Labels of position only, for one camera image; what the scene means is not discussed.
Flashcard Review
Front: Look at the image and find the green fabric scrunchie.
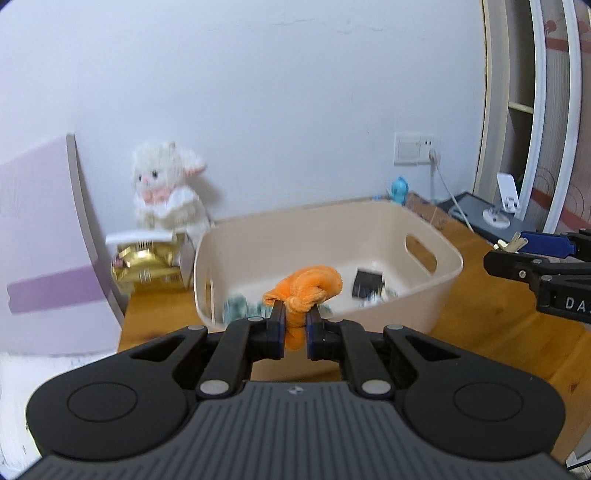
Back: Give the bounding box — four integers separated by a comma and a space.
222, 294, 334, 328

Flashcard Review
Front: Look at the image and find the black square box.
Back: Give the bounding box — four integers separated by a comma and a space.
352, 269, 385, 299

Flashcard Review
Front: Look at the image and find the orange fabric scrunchie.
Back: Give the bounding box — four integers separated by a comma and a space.
263, 265, 342, 351

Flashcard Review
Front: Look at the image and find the white phone stand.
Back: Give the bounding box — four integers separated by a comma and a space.
482, 172, 521, 230

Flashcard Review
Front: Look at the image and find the grey laptop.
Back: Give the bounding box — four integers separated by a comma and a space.
438, 192, 542, 243

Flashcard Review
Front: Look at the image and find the white bed pillow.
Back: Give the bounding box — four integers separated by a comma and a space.
0, 352, 116, 476

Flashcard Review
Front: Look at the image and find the white wooden shelf unit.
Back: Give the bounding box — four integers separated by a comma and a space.
474, 1, 590, 233

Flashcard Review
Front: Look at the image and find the pink purple headboard panel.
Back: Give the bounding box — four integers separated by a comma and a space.
1, 134, 122, 355

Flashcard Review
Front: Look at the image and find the beige plastic storage basket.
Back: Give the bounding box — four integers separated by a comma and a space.
193, 200, 464, 333

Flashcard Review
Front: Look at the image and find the gold foil snack bag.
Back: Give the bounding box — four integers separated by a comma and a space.
105, 229, 195, 296

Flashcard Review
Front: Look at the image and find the blue bird figurine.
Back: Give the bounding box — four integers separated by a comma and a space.
387, 176, 410, 206

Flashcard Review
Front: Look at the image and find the white plush bunny toy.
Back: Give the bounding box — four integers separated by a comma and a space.
132, 141, 211, 242

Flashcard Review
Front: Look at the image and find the white plug and cable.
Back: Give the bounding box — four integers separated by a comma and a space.
427, 148, 476, 233

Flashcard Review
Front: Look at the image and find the white wall switch socket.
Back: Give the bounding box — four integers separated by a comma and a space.
394, 132, 440, 166

